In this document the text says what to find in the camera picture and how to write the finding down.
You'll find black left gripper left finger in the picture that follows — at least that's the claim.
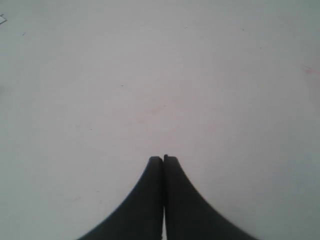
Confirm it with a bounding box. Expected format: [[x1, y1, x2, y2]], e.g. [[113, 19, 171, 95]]
[[80, 156, 164, 240]]

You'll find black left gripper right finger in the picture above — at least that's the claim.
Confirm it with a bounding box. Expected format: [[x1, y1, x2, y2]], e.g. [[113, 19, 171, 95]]
[[163, 154, 253, 240]]

